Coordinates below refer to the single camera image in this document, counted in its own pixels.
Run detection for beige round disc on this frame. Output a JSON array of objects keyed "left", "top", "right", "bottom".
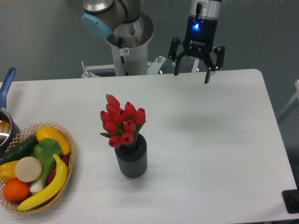
[{"left": 14, "top": 156, "right": 42, "bottom": 182}]

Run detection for blue handled saucepan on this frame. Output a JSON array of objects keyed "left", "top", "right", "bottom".
[{"left": 0, "top": 67, "right": 20, "bottom": 158}]

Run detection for yellow squash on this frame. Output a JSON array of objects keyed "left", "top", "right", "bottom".
[{"left": 36, "top": 126, "right": 71, "bottom": 156}]

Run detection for woven wicker basket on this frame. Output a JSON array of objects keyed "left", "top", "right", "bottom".
[{"left": 0, "top": 122, "right": 76, "bottom": 215}]

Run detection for orange fruit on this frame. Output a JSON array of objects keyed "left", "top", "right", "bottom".
[{"left": 3, "top": 179, "right": 29, "bottom": 202}]

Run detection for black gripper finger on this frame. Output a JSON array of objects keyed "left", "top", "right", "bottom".
[
  {"left": 168, "top": 37, "right": 186, "bottom": 76},
  {"left": 204, "top": 46, "right": 225, "bottom": 84}
]

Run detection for yellow bell pepper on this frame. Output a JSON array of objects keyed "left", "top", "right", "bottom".
[{"left": 0, "top": 161, "right": 18, "bottom": 182}]

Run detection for purple red vegetable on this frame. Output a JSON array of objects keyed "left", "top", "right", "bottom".
[{"left": 47, "top": 155, "right": 70, "bottom": 185}]

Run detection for dark grey ribbed vase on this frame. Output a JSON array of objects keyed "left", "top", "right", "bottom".
[{"left": 114, "top": 134, "right": 147, "bottom": 178}]

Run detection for green bok choy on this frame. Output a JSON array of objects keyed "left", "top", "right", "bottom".
[{"left": 30, "top": 138, "right": 61, "bottom": 194}]

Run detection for yellow banana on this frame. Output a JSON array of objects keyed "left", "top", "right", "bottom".
[{"left": 17, "top": 154, "right": 68, "bottom": 211}]

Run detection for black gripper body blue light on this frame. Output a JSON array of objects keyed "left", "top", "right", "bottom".
[{"left": 183, "top": 15, "right": 218, "bottom": 58}]

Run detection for black device at table edge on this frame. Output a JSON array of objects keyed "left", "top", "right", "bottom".
[{"left": 282, "top": 189, "right": 299, "bottom": 214}]

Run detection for green cucumber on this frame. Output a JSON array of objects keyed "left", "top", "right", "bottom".
[{"left": 0, "top": 135, "right": 39, "bottom": 165}]

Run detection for white frame at right edge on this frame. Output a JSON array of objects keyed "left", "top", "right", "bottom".
[{"left": 277, "top": 80, "right": 299, "bottom": 124}]

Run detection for red tulip bouquet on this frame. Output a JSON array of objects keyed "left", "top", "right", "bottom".
[{"left": 100, "top": 94, "right": 146, "bottom": 149}]

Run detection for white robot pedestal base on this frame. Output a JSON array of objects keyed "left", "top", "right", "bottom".
[{"left": 81, "top": 45, "right": 167, "bottom": 78}]

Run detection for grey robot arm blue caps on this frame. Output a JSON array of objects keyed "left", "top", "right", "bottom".
[{"left": 82, "top": 0, "right": 225, "bottom": 83}]

